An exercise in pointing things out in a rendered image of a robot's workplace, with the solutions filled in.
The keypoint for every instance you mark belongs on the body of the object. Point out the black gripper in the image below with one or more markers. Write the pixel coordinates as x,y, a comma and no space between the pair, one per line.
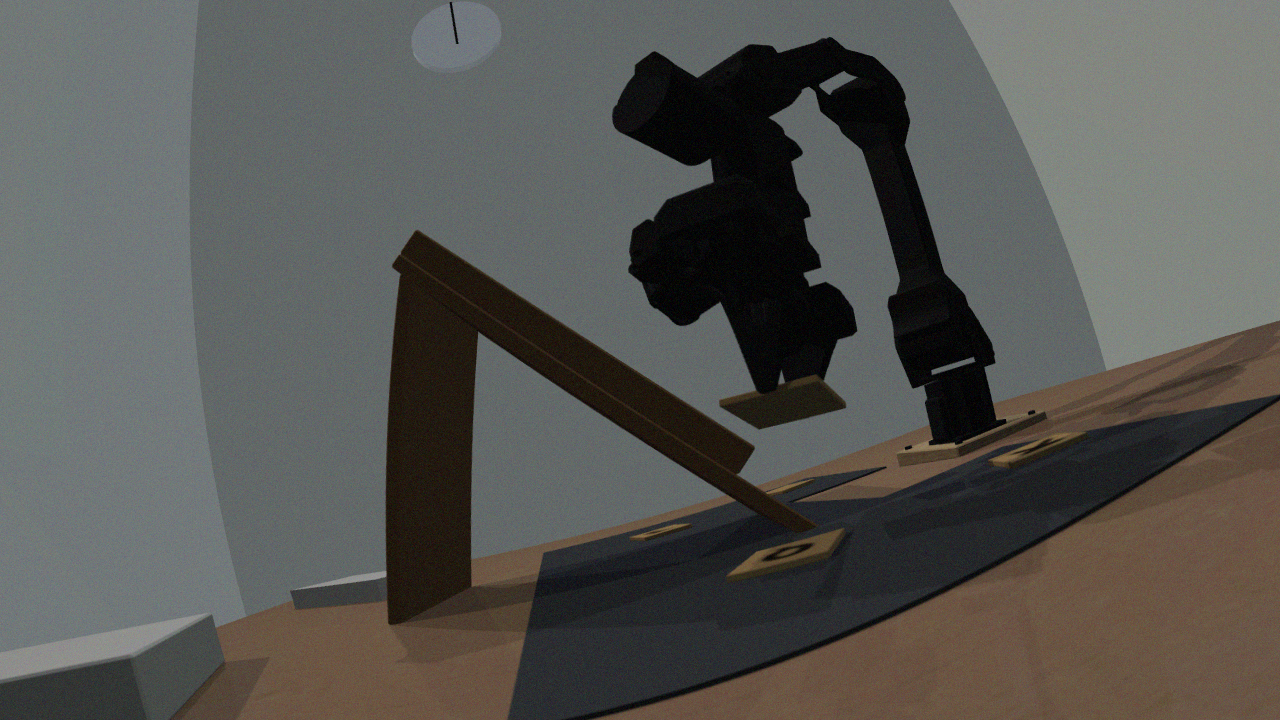
760,250

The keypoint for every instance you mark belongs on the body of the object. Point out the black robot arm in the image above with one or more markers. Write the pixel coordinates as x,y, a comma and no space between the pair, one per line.
723,115

